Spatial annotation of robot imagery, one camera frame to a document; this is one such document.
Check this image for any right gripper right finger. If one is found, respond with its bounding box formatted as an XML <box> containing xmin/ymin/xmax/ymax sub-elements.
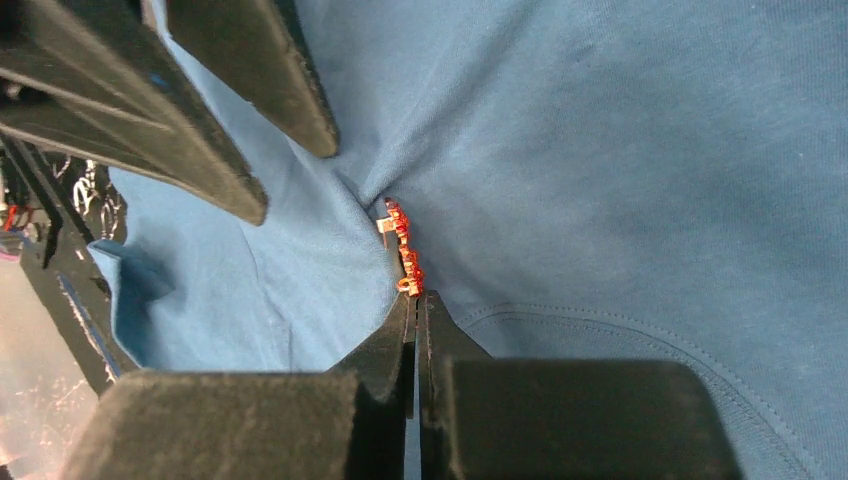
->
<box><xmin>417</xmin><ymin>291</ymin><xmax>742</xmax><ymax>479</ymax></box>

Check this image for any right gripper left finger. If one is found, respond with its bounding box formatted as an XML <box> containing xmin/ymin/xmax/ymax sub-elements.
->
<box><xmin>60</xmin><ymin>294</ymin><xmax>416</xmax><ymax>479</ymax></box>

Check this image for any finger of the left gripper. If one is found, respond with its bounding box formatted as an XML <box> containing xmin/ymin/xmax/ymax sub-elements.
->
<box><xmin>166</xmin><ymin>0</ymin><xmax>340</xmax><ymax>158</ymax></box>
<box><xmin>1</xmin><ymin>1</ymin><xmax>268</xmax><ymax>225</ymax></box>

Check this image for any red flower brooch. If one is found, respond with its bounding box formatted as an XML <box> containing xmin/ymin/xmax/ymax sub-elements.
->
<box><xmin>376</xmin><ymin>197</ymin><xmax>425</xmax><ymax>298</ymax></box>

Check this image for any blue t-shirt garment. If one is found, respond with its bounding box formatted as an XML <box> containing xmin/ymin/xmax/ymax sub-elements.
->
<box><xmin>90</xmin><ymin>1</ymin><xmax>847</xmax><ymax>479</ymax></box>

